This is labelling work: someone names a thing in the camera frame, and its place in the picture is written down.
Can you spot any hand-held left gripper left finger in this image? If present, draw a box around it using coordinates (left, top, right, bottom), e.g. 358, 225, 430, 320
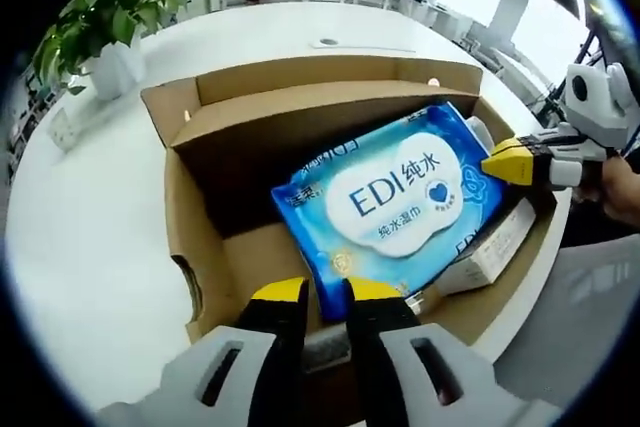
97, 275, 310, 427

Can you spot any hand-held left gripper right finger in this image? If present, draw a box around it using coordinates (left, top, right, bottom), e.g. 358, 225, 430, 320
341, 275, 556, 427

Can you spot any brown cardboard shoe box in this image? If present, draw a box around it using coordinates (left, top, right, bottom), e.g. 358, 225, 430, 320
139, 52, 560, 348

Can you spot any blue wet wipes soft pack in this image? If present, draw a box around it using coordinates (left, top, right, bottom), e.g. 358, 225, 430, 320
269, 101, 509, 323

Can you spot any person's right hand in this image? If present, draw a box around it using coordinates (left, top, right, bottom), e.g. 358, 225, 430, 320
572, 154, 640, 231

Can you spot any small white packet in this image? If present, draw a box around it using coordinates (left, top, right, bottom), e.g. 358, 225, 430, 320
466, 115, 497, 151

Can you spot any grey mesh office chair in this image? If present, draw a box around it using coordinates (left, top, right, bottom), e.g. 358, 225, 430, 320
492, 241, 640, 398

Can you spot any green potted plant white pot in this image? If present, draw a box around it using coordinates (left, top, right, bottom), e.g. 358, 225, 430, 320
37, 0, 190, 101

